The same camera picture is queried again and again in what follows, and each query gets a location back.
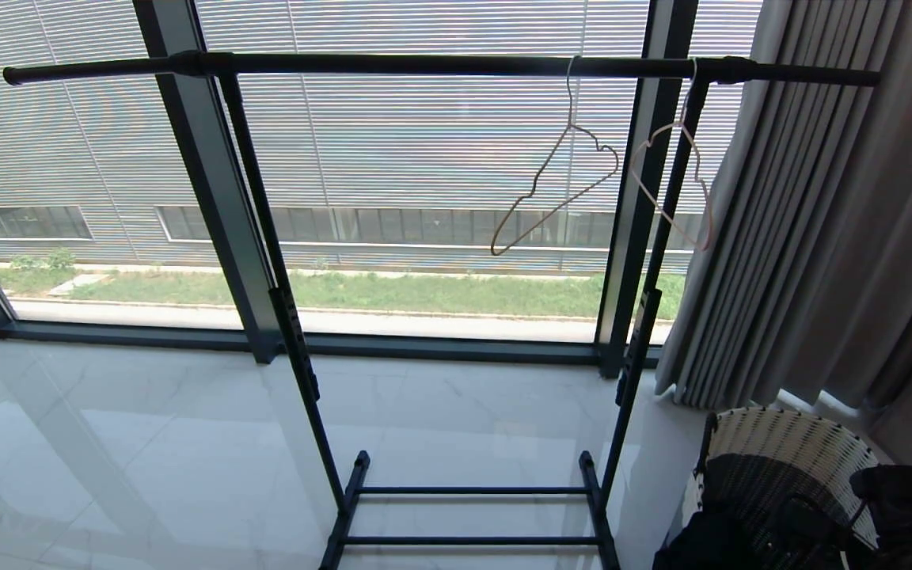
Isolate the black garment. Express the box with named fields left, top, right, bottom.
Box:
left=652, top=511, right=766, bottom=570

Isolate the white laundry basket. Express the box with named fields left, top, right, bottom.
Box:
left=682, top=407, right=894, bottom=570

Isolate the pink clothes hanger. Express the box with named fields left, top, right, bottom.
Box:
left=490, top=55, right=620, bottom=257
left=629, top=57, right=714, bottom=253

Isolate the black clothes rack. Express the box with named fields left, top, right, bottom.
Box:
left=2, top=50, right=881, bottom=570

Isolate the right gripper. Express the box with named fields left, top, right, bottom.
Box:
left=777, top=496, right=900, bottom=570

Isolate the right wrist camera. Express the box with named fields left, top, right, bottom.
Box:
left=850, top=465, right=912, bottom=515

